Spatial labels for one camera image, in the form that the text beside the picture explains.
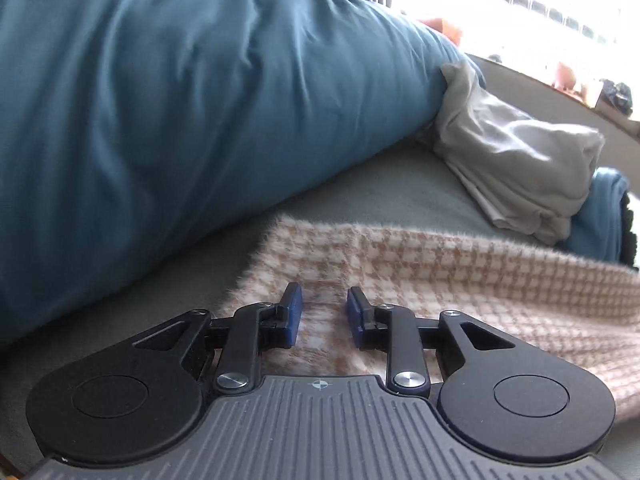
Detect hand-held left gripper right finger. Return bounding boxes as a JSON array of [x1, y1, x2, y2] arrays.
[[346, 286, 516, 395]]

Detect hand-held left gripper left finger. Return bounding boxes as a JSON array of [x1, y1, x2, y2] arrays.
[[132, 282, 305, 395]]

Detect beige houndstooth knit cardigan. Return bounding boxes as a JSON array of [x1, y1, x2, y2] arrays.
[[217, 214, 640, 427]]

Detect dark clothes in box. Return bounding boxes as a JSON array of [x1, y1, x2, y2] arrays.
[[600, 80, 634, 112]]

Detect light grey crumpled cloth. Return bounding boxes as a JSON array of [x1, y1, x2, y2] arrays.
[[432, 60, 607, 247]]

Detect teal duvet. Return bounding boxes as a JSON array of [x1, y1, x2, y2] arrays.
[[0, 0, 487, 347]]

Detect blue crumpled garment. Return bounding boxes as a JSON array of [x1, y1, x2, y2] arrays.
[[565, 167, 632, 264]]

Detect orange bag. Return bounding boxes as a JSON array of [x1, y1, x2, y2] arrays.
[[417, 16, 464, 47]]

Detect pink pot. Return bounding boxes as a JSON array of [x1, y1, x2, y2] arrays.
[[552, 62, 582, 92]]

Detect open cardboard box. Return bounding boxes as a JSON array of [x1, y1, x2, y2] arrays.
[[580, 77, 640, 137]]

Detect barred window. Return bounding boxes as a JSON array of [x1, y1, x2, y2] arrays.
[[390, 0, 640, 126]]

